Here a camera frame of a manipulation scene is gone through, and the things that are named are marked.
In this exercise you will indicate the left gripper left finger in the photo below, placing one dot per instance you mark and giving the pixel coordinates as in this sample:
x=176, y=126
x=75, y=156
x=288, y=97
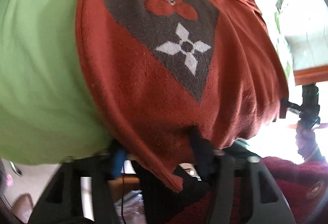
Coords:
x=61, y=201

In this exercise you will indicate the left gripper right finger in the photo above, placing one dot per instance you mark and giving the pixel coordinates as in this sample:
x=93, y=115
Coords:
x=243, y=188

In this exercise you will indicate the rust orange knitted sweater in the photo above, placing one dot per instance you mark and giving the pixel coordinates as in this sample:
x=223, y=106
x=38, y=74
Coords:
x=158, y=67

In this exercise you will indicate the person's right hand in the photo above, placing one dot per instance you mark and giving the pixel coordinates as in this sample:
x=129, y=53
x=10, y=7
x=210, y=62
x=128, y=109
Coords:
x=306, y=143

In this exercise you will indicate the dark red sleeve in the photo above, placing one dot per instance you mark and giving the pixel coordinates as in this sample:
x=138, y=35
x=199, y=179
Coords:
x=304, y=186

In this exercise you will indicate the light green bed sheet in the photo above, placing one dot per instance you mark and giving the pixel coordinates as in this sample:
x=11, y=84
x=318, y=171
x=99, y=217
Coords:
x=47, y=113

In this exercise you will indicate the brown wooden bed frame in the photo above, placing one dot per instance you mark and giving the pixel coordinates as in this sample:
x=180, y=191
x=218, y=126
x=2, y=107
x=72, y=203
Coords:
x=311, y=75

